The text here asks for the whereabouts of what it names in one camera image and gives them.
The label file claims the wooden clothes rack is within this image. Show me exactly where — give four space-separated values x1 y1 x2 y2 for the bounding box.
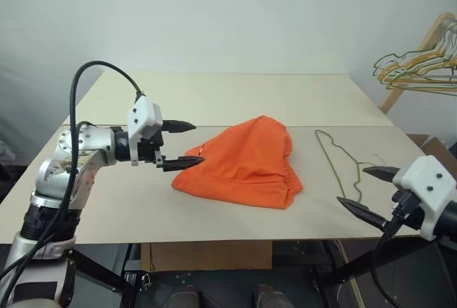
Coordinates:
378 12 457 116

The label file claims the orange cloth garment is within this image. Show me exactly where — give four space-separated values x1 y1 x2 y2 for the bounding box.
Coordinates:
171 115 305 211

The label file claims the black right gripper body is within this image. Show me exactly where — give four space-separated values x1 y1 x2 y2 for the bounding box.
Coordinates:
385 188 425 232

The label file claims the flat brown cardboard box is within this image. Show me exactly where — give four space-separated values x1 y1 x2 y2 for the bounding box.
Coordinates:
140 240 274 272

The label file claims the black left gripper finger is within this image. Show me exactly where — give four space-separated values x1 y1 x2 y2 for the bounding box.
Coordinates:
163 119 197 134
156 156 206 174

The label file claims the dark rounded shape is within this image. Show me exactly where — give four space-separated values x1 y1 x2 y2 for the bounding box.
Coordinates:
252 283 288 308
166 284 201 308

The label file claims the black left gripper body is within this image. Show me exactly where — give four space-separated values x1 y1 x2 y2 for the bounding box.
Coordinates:
136 127 166 170

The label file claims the open cardboard box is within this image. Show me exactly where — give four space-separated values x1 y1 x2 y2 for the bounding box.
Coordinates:
406 133 457 167

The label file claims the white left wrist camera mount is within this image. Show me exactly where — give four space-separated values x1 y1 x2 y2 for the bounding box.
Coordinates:
126 95 165 167

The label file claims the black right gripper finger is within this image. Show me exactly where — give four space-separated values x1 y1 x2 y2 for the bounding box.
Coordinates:
336 196 389 231
361 166 401 183

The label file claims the black table frame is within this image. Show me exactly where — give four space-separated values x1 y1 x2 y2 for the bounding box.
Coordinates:
66 236 442 308

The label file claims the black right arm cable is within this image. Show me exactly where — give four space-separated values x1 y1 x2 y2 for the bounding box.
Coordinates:
368 214 406 308

